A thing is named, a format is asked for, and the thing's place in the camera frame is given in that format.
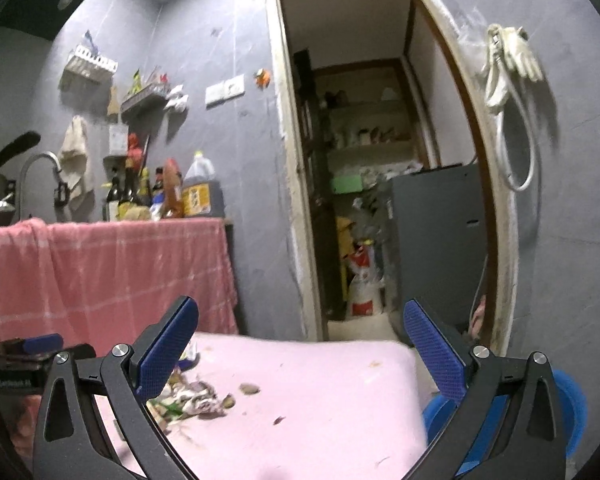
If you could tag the brown nut shell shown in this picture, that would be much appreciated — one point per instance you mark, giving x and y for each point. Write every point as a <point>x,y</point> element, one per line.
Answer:
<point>250,388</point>
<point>228,400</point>

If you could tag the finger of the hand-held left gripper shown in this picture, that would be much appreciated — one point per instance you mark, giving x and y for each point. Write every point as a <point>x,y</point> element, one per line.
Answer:
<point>42,343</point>

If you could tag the wall shelf with utensils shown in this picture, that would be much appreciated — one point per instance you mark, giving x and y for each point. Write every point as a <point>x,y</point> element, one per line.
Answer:
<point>145,95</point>

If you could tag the white wall socket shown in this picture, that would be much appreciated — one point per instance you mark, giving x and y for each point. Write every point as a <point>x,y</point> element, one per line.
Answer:
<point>225,90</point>

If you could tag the white work gloves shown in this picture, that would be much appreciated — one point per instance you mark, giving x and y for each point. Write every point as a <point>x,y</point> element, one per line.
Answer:
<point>517,52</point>

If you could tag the yellow bag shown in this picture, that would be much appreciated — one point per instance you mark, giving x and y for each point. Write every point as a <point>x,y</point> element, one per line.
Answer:
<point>345,237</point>

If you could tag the storage room shelf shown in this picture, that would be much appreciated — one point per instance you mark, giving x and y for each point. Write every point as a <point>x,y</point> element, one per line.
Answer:
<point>370,147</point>

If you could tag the white hanging cloth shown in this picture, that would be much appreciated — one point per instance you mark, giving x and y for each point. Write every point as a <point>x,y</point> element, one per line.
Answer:
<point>176,98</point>

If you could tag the white wall rack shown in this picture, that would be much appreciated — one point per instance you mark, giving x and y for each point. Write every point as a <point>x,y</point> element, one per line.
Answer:
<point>87,67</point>

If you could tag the beige hanging rag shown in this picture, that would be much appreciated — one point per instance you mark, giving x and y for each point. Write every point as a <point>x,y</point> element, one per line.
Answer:
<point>75,155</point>

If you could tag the orange wall hook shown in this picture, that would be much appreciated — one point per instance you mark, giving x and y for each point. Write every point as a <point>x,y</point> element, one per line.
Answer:
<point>263,78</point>

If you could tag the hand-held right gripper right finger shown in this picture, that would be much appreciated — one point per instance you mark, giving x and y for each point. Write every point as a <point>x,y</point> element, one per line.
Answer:
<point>435,355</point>

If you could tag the bottle with yellow label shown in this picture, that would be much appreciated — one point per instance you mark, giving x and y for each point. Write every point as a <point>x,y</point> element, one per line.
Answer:
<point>144,187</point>

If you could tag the pink checked cloth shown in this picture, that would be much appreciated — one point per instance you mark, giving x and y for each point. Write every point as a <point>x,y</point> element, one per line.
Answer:
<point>105,270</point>

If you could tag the grey cabinet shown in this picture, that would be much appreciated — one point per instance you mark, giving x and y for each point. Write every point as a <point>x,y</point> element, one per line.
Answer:
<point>435,240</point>

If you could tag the blue plastic bin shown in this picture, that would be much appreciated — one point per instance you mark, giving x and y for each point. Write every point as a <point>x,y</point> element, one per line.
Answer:
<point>572,410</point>

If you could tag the dark bottle with blue label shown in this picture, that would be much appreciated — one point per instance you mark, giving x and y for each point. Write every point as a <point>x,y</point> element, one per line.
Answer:
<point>157,190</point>

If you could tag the red and white sack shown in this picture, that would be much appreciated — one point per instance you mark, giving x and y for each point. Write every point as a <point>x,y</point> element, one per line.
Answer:
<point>364,285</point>

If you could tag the white door frame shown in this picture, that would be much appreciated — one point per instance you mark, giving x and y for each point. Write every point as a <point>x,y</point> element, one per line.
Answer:
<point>295,185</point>

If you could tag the pile of wrappers and shells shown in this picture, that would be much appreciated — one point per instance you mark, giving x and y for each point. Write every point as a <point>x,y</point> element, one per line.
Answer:
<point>190,400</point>

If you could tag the small dark crumb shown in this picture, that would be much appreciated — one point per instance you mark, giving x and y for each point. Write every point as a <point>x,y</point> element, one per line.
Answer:
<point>279,420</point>

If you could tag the metal faucet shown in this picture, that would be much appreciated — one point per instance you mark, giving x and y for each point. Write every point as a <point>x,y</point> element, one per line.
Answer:
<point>32,162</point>

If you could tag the dark bottle with red cap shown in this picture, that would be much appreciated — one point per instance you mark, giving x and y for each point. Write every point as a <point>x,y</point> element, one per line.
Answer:
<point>129,185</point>

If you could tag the green box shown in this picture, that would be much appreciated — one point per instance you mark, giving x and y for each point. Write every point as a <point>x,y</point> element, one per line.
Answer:
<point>346,183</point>

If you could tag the large cooking oil bottle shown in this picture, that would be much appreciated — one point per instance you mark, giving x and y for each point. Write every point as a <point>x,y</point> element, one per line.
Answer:
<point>202,187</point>

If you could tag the dark green glass bottle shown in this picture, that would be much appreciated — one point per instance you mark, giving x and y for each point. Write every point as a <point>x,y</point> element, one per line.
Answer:
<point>113,197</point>

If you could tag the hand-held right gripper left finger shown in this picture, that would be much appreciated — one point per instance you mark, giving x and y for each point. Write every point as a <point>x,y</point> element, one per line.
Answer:
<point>165,350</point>

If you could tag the orange sauce bottle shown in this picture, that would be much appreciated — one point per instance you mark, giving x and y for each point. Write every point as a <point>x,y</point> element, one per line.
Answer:
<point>172,187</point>

